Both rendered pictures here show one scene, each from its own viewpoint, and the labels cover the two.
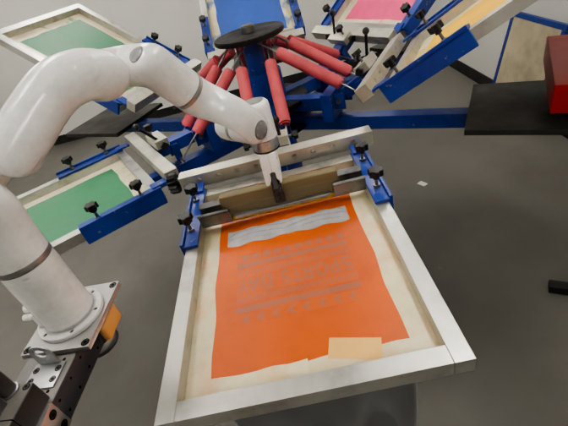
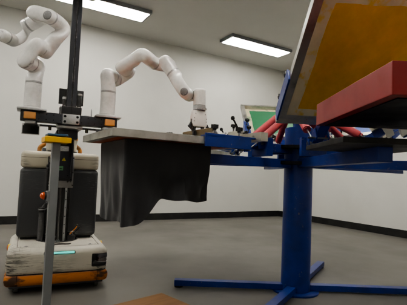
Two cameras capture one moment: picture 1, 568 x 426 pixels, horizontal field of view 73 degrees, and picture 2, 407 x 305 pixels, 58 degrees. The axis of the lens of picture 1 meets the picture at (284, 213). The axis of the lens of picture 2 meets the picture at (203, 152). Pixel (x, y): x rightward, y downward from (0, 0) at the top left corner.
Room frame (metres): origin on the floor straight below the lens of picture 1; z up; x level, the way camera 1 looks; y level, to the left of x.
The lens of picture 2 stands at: (-0.27, -1.85, 0.80)
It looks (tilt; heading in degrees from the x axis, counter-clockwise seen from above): 3 degrees up; 55
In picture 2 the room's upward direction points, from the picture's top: 2 degrees clockwise
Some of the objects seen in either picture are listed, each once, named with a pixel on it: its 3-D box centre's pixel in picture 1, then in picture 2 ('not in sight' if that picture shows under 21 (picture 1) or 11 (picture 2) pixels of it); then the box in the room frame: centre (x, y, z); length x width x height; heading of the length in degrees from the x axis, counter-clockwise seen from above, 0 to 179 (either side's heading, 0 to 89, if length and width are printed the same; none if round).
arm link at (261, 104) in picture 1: (246, 124); (194, 97); (0.96, 0.03, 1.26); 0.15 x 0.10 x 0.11; 131
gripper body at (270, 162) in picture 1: (270, 161); (198, 118); (0.98, 0.00, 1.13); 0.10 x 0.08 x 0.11; 176
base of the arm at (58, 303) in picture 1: (42, 290); (106, 105); (0.57, 0.47, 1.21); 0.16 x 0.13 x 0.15; 80
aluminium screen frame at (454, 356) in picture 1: (290, 253); (165, 141); (0.76, 0.01, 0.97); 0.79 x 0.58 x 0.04; 176
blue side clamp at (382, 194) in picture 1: (370, 179); (226, 141); (0.98, -0.28, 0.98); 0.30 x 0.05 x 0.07; 176
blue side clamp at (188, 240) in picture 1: (197, 221); not in sight; (1.02, 0.27, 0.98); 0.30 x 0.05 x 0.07; 176
